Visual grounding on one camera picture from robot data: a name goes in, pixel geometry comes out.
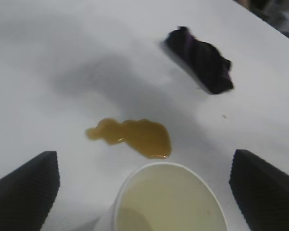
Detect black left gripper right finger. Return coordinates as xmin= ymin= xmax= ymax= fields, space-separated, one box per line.
xmin=228 ymin=149 xmax=289 ymax=231

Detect brown liquid spill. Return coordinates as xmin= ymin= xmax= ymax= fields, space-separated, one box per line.
xmin=85 ymin=117 xmax=171 ymax=160

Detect white paper cup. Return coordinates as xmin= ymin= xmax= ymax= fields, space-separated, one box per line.
xmin=108 ymin=161 xmax=229 ymax=231

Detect dark purple black cloth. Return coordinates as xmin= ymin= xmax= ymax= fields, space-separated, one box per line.
xmin=160 ymin=26 xmax=235 ymax=95

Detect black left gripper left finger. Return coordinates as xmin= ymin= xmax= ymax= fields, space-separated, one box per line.
xmin=0 ymin=151 xmax=61 ymax=231

